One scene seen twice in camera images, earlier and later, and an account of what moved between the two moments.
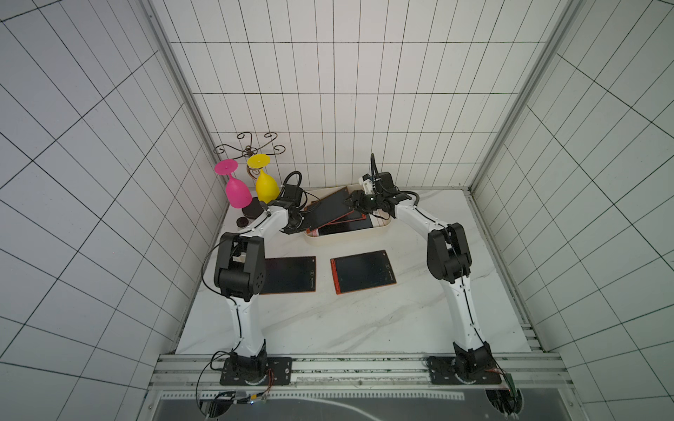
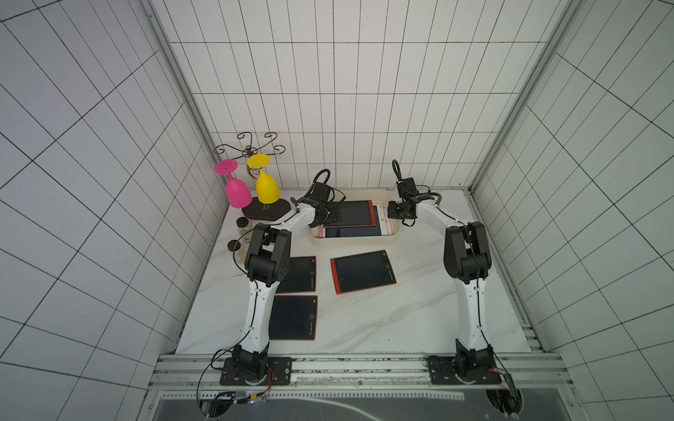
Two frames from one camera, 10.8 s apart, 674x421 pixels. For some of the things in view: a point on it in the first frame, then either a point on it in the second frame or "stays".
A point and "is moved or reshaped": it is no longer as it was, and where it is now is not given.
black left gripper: (289, 229) to (335, 216)
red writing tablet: (326, 209) is moved or reshaped
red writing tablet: (347, 217) is moved or reshaped
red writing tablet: (361, 272) stays
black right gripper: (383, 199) to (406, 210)
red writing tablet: (290, 274) stays
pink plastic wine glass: (238, 195) stays
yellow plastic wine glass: (268, 186) stays
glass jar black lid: (242, 222) stays
